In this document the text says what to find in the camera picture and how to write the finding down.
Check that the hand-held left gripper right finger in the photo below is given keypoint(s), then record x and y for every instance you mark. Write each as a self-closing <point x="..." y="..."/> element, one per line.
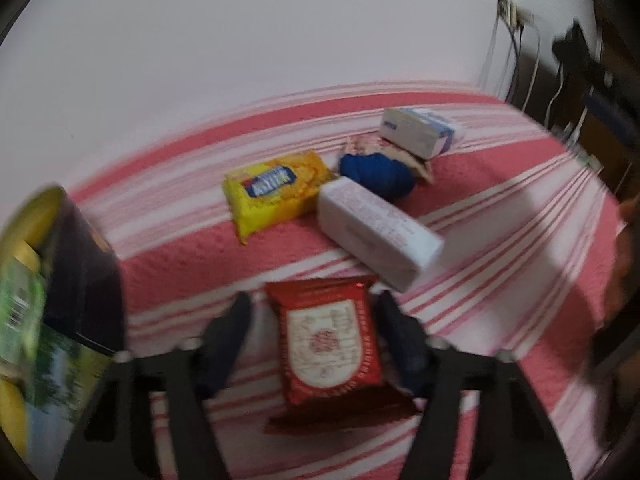
<point x="405" y="355"/>

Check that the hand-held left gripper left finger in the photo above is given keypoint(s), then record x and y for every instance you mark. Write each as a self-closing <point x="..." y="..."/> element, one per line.
<point x="227" y="342"/>

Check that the red snack packet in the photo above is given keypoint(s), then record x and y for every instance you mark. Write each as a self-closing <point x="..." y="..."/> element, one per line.
<point x="320" y="345"/>

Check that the round metal tin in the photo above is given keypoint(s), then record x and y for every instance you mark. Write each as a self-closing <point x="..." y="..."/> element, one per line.
<point x="85" y="285"/>

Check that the green tissue pack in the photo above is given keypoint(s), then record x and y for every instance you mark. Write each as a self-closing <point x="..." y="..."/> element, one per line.
<point x="65" y="365"/>
<point x="20" y="295"/>

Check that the yellow biscuit packet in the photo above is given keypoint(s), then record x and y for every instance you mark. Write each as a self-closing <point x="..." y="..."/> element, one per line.
<point x="275" y="185"/>

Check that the pink floral snack packet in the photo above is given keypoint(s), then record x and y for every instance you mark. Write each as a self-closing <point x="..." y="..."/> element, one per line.
<point x="362" y="144"/>

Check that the white and blue tissue pack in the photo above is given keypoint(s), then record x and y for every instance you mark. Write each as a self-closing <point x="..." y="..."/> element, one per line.
<point x="415" y="130"/>

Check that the yellow sponge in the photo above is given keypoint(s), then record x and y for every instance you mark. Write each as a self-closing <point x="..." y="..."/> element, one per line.
<point x="30" y="215"/>
<point x="10" y="410"/>

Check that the person's right forearm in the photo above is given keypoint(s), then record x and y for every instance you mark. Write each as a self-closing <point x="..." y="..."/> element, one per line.
<point x="625" y="270"/>

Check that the red and white striped bedspread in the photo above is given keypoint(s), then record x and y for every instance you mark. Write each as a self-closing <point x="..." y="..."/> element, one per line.
<point x="175" y="260"/>

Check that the blue cloth ball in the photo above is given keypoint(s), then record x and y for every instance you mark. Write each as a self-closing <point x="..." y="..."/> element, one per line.
<point x="375" y="170"/>

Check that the brown wooden furniture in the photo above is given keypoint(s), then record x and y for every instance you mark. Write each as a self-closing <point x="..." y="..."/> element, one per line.
<point x="622" y="125"/>

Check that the white wall socket with plugs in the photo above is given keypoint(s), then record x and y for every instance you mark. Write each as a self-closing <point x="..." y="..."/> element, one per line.
<point x="517" y="14"/>

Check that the dark wall socket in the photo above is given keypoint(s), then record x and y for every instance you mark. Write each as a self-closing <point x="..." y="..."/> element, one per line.
<point x="501" y="4"/>

